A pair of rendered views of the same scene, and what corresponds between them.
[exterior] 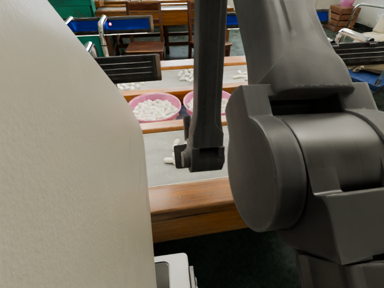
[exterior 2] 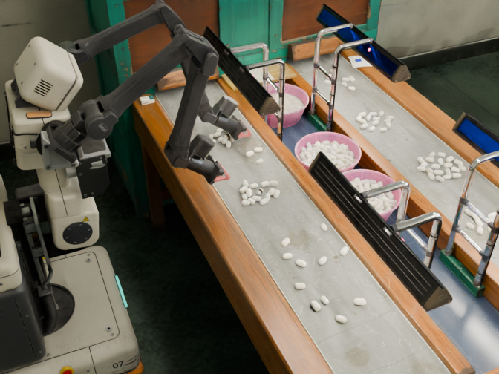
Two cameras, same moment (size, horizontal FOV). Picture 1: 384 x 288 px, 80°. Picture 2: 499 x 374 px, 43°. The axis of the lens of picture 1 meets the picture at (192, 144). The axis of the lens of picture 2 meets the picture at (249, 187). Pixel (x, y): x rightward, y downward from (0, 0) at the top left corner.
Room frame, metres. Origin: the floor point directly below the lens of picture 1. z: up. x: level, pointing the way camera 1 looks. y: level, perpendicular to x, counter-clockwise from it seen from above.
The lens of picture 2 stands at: (0.16, -1.75, 2.29)
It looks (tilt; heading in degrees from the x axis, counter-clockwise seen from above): 39 degrees down; 76
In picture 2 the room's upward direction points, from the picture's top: straight up
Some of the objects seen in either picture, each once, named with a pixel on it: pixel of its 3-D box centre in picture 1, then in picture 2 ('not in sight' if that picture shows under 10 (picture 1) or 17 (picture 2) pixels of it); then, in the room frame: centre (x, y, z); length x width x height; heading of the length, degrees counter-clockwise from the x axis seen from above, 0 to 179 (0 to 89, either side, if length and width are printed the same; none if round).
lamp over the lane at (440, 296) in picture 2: (346, 52); (373, 220); (0.83, -0.55, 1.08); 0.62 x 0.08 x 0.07; 100
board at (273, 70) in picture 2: not in sight; (258, 76); (0.87, 0.84, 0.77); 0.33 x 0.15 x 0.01; 10
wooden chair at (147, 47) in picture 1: (146, 46); not in sight; (2.92, 0.57, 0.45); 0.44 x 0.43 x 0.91; 93
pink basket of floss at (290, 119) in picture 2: not in sight; (278, 107); (0.91, 0.62, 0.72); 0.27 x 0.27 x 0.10
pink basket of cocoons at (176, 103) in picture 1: (155, 113); (327, 159); (0.98, 0.19, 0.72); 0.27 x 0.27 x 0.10
